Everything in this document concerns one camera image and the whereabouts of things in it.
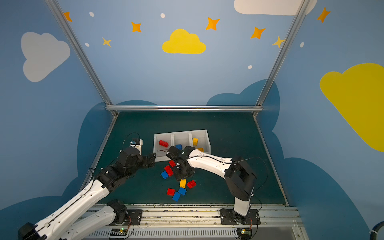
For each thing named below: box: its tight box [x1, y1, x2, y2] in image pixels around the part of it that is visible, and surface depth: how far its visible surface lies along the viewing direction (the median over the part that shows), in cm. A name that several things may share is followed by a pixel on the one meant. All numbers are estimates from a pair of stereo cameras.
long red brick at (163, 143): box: [159, 140, 169, 148], surface depth 103 cm
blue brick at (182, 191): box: [178, 187, 187, 196], surface depth 84 cm
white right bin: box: [189, 129, 211, 155], surface depth 103 cm
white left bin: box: [153, 132, 175, 162], surface depth 103 cm
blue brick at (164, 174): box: [160, 170, 169, 180], surface depth 90 cm
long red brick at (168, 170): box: [164, 165, 174, 177], surface depth 90 cm
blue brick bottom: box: [172, 192, 181, 202], surface depth 82 cm
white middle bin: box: [171, 131, 195, 151], surface depth 103 cm
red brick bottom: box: [166, 188, 176, 196], surface depth 84 cm
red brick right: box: [187, 180, 197, 189], surface depth 87 cm
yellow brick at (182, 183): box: [179, 179, 187, 189], surface depth 84 cm
